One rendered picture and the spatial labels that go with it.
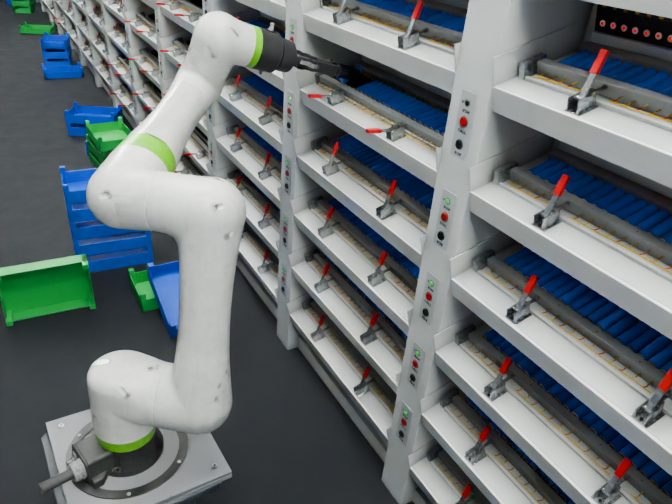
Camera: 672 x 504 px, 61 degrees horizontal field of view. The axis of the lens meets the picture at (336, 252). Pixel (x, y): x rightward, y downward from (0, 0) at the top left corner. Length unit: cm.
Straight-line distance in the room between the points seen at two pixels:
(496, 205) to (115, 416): 84
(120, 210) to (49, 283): 134
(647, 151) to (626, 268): 18
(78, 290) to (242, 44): 136
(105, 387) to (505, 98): 90
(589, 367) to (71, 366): 162
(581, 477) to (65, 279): 186
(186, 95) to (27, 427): 113
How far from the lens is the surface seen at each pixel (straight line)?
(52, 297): 239
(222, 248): 102
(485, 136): 106
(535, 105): 96
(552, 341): 107
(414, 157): 120
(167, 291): 227
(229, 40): 131
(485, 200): 106
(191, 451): 139
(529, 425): 118
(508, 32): 102
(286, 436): 180
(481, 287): 115
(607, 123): 91
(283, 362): 203
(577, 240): 98
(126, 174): 105
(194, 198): 100
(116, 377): 121
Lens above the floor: 137
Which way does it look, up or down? 31 degrees down
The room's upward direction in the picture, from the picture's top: 5 degrees clockwise
